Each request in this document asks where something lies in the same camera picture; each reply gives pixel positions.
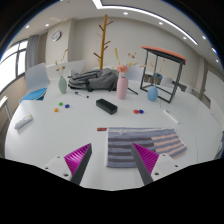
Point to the blue round magnet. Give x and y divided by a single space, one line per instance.
141 111
67 106

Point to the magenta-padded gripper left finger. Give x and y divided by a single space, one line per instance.
78 160

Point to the white chair with blue seat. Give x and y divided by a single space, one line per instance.
36 76

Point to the striped grey and pink towel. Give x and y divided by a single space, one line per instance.
123 146

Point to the round wall clock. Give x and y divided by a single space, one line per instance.
56 36

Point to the orange round magnet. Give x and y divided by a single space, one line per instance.
56 109

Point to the wooden coat rack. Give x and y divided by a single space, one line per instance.
103 40

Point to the black marker pen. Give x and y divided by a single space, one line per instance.
81 95

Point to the round ceiling lights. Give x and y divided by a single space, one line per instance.
125 13

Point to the black frame stand, orange top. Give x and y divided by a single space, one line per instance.
163 51

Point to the grey curtain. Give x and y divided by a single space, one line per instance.
32 51

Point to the grey backpack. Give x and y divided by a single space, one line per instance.
100 80

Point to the red round magnet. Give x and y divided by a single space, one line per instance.
136 111

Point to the long ceiling light strip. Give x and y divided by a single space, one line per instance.
97 4

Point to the white remote-shaped block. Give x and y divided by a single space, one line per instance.
23 122

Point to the window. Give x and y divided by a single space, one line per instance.
10 63

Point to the black rectangular case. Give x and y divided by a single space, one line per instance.
106 106

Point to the pink vase with flowers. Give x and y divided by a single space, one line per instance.
122 88

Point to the white bar-shaped block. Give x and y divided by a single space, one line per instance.
170 116

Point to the green round magnet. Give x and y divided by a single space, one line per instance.
60 103

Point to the green vase with dried stems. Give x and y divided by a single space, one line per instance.
62 85

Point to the blue vase with dried stems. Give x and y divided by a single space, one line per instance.
152 94

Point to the small red rectangular block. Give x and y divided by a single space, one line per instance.
102 129

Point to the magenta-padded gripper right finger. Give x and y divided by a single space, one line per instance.
146 159

